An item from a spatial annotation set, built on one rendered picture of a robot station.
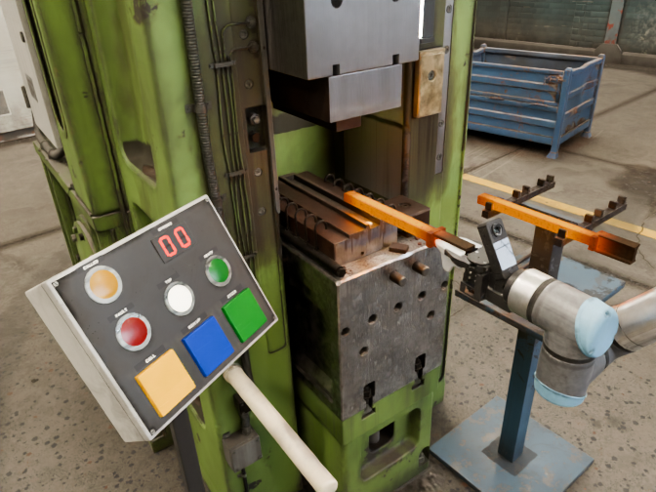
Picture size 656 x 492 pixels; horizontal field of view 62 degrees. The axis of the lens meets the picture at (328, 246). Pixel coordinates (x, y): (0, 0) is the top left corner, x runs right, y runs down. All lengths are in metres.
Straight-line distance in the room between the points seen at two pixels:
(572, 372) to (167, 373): 0.68
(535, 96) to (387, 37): 3.73
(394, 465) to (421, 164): 0.95
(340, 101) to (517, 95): 3.86
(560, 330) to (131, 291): 0.70
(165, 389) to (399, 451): 1.13
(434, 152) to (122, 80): 0.86
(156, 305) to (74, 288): 0.13
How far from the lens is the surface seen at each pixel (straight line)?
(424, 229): 1.19
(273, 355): 1.54
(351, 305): 1.32
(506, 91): 5.00
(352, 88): 1.19
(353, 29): 1.17
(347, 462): 1.69
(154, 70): 1.14
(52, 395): 2.61
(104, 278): 0.88
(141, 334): 0.89
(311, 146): 1.76
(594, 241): 1.37
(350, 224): 1.35
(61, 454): 2.34
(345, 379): 1.45
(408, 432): 1.91
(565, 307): 0.99
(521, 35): 9.76
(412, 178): 1.59
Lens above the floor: 1.59
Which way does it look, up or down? 29 degrees down
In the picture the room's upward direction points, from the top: 2 degrees counter-clockwise
